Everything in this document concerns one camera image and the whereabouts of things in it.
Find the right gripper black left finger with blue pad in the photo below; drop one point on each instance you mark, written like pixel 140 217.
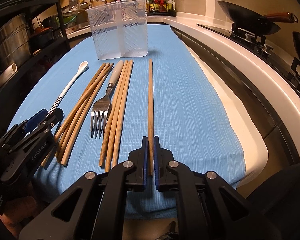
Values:
pixel 93 207

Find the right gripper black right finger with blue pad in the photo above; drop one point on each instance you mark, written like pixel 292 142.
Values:
pixel 207 206

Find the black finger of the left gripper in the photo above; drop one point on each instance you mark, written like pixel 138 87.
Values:
pixel 52 119

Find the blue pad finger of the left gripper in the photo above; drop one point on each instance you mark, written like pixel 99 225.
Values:
pixel 35 120

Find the silver fork beige handle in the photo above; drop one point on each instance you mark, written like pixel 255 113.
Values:
pixel 100 109

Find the white patterned spoon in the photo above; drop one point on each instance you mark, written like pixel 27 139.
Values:
pixel 82 68

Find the white paper roll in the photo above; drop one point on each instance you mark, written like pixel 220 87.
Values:
pixel 8 73

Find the blue table cloth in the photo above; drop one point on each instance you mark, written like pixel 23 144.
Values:
pixel 189 119

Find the steel stock pot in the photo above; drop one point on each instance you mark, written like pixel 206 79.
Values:
pixel 14 42

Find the black shelf rack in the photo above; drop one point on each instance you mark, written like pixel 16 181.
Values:
pixel 48 43

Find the clear plastic utensil holder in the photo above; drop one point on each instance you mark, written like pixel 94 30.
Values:
pixel 119 29

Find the black gas stove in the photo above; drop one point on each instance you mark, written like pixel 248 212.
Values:
pixel 258 45

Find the black wok wooden handle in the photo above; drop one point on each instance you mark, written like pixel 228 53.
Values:
pixel 253 22

